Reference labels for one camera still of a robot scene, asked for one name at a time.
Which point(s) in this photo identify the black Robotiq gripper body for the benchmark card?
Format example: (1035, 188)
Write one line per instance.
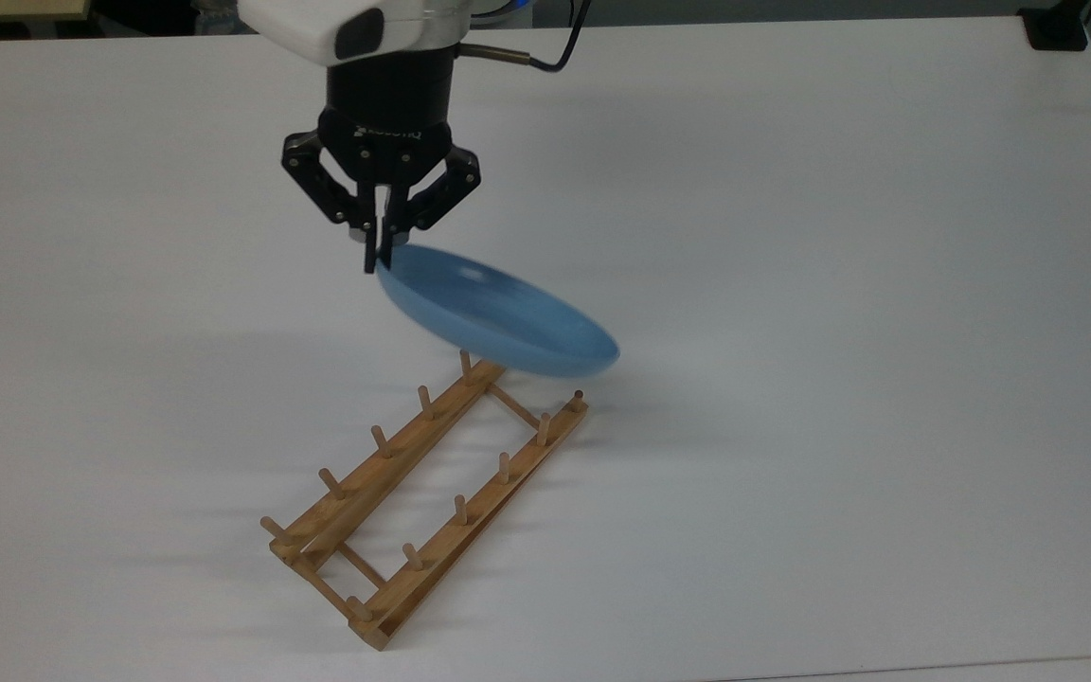
(389, 114)

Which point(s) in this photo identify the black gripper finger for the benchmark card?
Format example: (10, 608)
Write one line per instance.
(323, 180)
(441, 194)

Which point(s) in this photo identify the blue round plate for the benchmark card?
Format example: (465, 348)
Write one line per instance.
(498, 313)

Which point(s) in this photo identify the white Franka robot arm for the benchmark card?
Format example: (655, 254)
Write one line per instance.
(309, 24)

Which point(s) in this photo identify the wooden plate rack with pegs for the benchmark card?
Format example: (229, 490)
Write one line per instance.
(356, 495)

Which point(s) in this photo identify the beige board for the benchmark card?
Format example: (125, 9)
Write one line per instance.
(6, 8)

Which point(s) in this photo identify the black clamp on table corner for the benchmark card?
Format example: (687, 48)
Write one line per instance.
(1057, 33)

